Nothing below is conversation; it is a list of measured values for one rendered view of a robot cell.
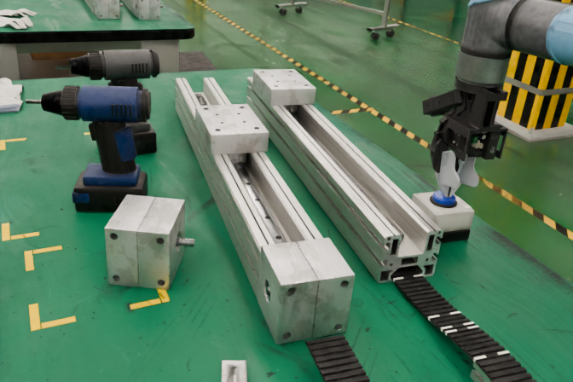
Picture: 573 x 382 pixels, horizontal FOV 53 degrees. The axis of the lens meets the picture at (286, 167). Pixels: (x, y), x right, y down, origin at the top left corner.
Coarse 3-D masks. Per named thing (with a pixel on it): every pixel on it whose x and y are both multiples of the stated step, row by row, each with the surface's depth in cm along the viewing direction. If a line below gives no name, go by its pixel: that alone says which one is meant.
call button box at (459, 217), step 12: (432, 192) 104; (420, 204) 100; (432, 204) 100; (456, 204) 100; (432, 216) 97; (444, 216) 97; (456, 216) 98; (468, 216) 99; (444, 228) 98; (456, 228) 99; (468, 228) 100; (444, 240) 99; (456, 240) 100
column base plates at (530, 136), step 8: (496, 120) 392; (504, 120) 389; (512, 128) 380; (520, 128) 378; (552, 128) 383; (560, 128) 384; (568, 128) 385; (520, 136) 373; (528, 136) 369; (536, 136) 370; (544, 136) 373; (552, 136) 375; (560, 136) 378; (568, 136) 381
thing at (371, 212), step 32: (256, 96) 145; (288, 128) 122; (320, 128) 125; (288, 160) 124; (320, 160) 107; (352, 160) 110; (320, 192) 107; (352, 192) 96; (384, 192) 99; (352, 224) 95; (384, 224) 87; (416, 224) 89; (384, 256) 86; (416, 256) 88
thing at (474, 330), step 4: (460, 328) 76; (464, 328) 76; (468, 328) 76; (472, 328) 76; (476, 328) 76; (444, 332) 75; (448, 332) 75; (452, 332) 75; (456, 332) 75; (460, 332) 75; (464, 332) 76; (468, 332) 75; (472, 332) 75; (476, 332) 75; (480, 332) 75; (448, 336) 75; (452, 336) 74; (456, 336) 74; (460, 336) 74; (464, 336) 74; (452, 340) 74
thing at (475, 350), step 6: (492, 342) 73; (498, 342) 73; (462, 348) 72; (468, 348) 71; (474, 348) 71; (480, 348) 72; (486, 348) 72; (492, 348) 72; (498, 348) 72; (504, 348) 72; (468, 354) 71; (474, 354) 70; (480, 354) 71; (486, 354) 71
